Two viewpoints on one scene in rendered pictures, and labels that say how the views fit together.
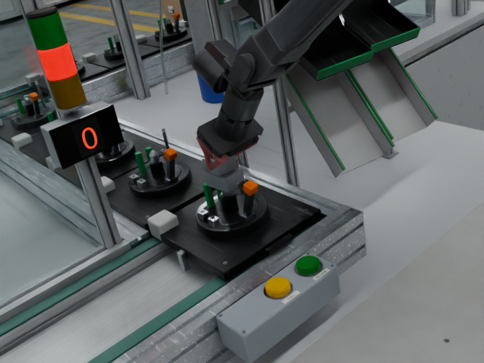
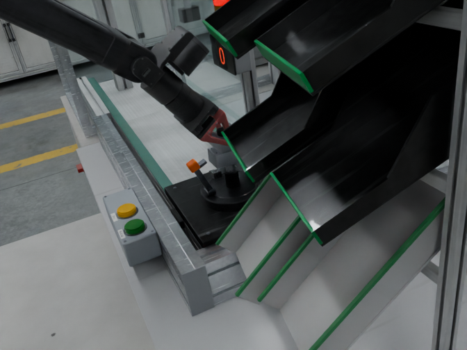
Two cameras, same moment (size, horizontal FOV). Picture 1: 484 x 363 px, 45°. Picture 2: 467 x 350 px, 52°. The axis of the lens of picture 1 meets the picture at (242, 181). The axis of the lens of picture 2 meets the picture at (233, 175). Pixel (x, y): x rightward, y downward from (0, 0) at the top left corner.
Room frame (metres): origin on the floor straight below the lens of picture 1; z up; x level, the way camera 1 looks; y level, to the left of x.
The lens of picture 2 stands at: (1.19, -0.79, 1.50)
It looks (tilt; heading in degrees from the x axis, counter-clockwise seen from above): 29 degrees down; 105
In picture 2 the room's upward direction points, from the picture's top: 9 degrees counter-clockwise
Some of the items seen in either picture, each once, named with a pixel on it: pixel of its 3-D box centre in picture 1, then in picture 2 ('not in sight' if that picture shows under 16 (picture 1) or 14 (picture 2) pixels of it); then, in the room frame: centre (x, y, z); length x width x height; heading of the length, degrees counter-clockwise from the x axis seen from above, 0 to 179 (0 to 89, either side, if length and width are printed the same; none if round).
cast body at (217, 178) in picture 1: (218, 166); (230, 144); (0.97, 0.04, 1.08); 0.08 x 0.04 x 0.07; 37
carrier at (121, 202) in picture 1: (156, 166); not in sight; (1.17, 0.18, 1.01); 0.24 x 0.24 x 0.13; 35
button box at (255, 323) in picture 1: (281, 303); (130, 223); (0.74, -0.02, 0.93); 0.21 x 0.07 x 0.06; 125
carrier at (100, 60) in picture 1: (119, 44); not in sight; (2.36, 0.37, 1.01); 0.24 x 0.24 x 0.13; 35
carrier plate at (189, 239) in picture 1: (233, 222); (235, 196); (0.97, 0.03, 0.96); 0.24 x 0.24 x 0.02; 35
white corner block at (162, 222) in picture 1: (163, 225); not in sight; (0.99, 0.17, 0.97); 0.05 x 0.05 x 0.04; 35
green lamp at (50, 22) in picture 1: (47, 29); not in sight; (0.95, 0.25, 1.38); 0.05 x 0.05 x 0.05
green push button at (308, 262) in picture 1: (308, 266); (135, 228); (0.78, -0.08, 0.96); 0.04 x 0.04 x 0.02
